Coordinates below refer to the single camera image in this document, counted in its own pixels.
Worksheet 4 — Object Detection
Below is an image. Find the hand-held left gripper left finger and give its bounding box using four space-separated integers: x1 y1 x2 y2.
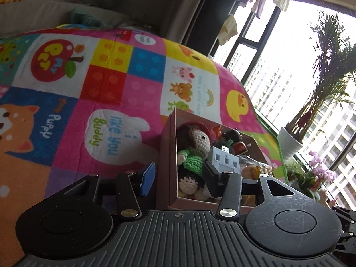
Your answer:
53 161 156 220

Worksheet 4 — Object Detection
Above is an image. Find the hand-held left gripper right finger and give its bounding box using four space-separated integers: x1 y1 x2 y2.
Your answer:
202 161 316 220

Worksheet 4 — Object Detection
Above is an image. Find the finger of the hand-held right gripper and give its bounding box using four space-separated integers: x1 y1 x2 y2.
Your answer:
332 229 356 267
331 205 356 224

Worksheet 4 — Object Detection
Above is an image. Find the white toy house block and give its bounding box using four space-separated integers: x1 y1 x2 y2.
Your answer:
204 146 241 177

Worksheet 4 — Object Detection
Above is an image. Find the pink cardboard box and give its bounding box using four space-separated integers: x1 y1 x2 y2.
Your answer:
158 108 274 210

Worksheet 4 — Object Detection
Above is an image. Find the bread packet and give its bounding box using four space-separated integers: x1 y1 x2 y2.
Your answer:
238 156 274 181

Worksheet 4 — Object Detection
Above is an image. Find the black toy figure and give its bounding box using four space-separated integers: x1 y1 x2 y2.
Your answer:
222 129 244 146

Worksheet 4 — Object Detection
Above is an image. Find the orange toy figure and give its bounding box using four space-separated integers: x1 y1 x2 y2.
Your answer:
211 125 225 140

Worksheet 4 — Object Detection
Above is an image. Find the crochet doll green sweater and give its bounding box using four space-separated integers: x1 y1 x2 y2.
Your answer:
176 121 213 201

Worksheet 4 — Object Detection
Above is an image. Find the pink orchid plant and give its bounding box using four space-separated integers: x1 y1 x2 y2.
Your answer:
307 150 338 185

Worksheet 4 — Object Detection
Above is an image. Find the small green potted plant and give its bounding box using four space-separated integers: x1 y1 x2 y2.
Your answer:
286 161 316 196

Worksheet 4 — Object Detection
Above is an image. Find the white plant pot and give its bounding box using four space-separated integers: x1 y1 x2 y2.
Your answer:
277 126 304 163

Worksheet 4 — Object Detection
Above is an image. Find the colourful cartoon play mat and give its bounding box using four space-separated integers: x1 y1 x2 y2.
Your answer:
0 24 282 256

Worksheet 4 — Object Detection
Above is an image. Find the tall green palm plant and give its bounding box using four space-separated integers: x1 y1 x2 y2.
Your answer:
286 10 356 146

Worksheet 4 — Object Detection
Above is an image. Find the beige hanging towel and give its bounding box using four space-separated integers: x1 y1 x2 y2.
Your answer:
218 14 239 46

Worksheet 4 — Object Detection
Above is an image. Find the dark curtain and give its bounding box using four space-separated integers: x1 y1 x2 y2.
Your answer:
192 0 246 57

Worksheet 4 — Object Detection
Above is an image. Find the green cushion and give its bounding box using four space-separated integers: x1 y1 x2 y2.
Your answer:
69 8 107 29

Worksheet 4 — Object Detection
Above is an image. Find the beige curtain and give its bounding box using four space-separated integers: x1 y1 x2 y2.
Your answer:
164 0 212 47

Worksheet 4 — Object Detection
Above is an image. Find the beige sofa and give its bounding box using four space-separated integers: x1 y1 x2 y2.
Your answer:
0 0 167 39

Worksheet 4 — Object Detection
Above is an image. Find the black window frame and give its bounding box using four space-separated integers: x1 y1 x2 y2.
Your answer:
208 0 356 210

